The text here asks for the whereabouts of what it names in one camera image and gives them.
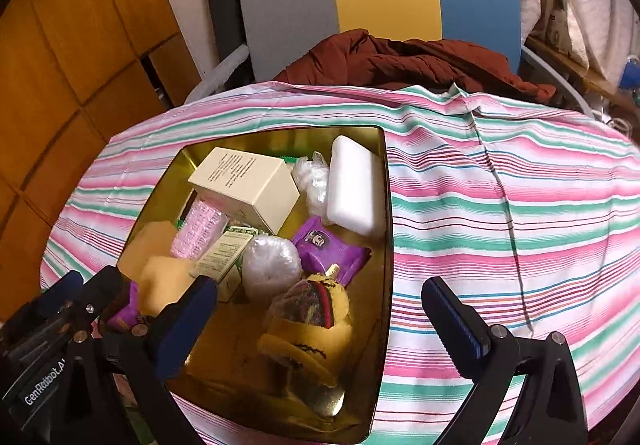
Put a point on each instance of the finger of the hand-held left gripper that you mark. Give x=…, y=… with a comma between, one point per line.
x=65, y=286
x=102, y=290

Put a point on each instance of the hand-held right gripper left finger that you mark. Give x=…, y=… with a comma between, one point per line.
x=185, y=325

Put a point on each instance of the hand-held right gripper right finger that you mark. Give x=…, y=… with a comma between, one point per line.
x=455, y=325

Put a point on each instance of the purple snack packet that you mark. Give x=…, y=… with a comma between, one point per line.
x=125, y=317
x=325, y=245

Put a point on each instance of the yellow sponge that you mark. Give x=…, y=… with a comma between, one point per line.
x=162, y=281
x=147, y=245

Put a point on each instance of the gold metal tin box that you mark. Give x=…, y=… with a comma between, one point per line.
x=235, y=322

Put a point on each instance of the pink plastic packet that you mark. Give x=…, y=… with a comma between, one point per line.
x=197, y=227

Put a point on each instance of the large plastic-wrapped white ball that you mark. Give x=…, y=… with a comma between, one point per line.
x=272, y=267

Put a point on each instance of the large cream carton box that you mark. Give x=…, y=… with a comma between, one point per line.
x=245, y=185

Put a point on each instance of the small plastic-wrapped white ball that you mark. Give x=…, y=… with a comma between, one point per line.
x=312, y=180

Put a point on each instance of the pink green striped tablecloth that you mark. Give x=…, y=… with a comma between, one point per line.
x=475, y=225

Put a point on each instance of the wooden wardrobe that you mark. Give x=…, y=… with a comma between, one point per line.
x=65, y=50

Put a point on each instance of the brown padded jacket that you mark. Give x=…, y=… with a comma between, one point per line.
x=400, y=65

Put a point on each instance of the wooden side desk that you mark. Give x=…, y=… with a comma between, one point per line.
x=575, y=70

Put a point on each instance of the black rolled mat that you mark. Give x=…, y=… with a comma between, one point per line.
x=222, y=10

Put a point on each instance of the printed cardboard box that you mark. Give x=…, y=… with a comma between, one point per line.
x=557, y=32

